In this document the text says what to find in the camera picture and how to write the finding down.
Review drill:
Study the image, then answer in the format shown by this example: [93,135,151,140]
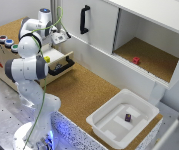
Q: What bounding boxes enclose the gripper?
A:
[51,31,72,46]

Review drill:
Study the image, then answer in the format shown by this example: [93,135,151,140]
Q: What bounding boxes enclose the wooden drawer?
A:
[41,47,75,78]

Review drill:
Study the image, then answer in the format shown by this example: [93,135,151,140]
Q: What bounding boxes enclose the yellow block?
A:
[43,55,51,64]

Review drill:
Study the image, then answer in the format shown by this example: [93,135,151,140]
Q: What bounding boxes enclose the white sliding door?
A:
[61,0,120,55]

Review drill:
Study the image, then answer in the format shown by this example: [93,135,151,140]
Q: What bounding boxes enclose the green button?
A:
[10,43,20,54]

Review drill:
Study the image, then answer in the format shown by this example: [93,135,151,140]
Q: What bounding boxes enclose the blue button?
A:
[4,38,15,49]

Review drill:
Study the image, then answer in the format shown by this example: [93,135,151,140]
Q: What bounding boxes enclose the red button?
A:
[0,34,8,45]

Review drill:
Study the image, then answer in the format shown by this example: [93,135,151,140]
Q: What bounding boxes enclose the wooden drawer box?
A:
[0,17,75,93]

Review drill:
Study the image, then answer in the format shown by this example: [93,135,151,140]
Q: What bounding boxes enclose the pink block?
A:
[132,56,141,65]

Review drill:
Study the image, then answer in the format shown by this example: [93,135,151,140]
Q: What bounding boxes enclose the white plastic box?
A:
[85,88,161,150]

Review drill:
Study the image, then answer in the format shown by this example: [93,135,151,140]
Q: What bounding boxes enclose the purple block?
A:
[124,113,133,122]

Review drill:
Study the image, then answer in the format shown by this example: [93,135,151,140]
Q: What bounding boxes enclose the white cabinet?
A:
[50,0,179,105]

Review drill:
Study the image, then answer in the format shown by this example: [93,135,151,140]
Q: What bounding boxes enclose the black door handle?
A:
[79,4,91,35]

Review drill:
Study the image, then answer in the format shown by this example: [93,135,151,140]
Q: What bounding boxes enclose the black drawer handle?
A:
[47,55,76,77]

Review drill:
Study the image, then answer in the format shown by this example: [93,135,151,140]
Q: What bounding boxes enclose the green cable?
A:
[22,5,65,150]

